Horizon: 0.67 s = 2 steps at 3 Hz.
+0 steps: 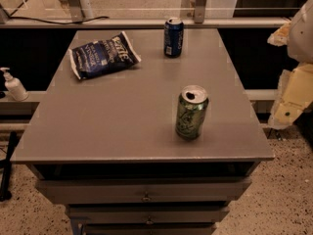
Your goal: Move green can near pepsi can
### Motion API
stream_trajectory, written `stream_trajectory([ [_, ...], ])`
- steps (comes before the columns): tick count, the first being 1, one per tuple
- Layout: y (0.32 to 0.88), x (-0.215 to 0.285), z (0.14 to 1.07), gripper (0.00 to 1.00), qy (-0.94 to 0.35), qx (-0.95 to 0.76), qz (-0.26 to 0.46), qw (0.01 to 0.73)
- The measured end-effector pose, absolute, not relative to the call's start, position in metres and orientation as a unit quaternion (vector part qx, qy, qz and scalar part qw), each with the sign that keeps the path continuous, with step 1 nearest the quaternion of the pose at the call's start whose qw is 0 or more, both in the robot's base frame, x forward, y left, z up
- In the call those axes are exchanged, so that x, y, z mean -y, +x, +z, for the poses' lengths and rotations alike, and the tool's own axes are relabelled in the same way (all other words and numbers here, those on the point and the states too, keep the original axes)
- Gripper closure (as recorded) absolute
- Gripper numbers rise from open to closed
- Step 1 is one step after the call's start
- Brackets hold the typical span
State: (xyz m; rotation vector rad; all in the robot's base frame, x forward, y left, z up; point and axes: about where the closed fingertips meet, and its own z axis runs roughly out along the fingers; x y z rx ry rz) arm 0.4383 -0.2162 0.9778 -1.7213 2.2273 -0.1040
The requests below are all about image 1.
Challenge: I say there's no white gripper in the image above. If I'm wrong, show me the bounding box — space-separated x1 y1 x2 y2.
267 0 313 130

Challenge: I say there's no green soda can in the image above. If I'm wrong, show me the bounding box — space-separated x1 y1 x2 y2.
175 85 209 140

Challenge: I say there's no blue pepsi can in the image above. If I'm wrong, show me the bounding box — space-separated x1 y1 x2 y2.
163 18 184 58

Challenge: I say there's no top drawer with knob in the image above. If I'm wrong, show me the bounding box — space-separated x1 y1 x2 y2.
36 177 251 205

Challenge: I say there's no drawer with knob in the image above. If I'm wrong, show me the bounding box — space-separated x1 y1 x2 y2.
67 205 229 225
36 177 251 205

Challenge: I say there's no blue chip bag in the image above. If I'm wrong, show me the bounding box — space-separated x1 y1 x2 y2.
69 31 141 79

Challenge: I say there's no grey drawer cabinet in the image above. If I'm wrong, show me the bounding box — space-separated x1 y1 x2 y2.
13 29 273 235

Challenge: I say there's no white pump bottle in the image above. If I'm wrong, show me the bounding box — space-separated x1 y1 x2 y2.
0 68 28 101

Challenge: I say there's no black stand leg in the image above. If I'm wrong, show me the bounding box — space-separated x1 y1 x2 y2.
0 131 18 202

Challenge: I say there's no black cable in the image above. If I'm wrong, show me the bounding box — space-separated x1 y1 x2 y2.
8 0 111 25

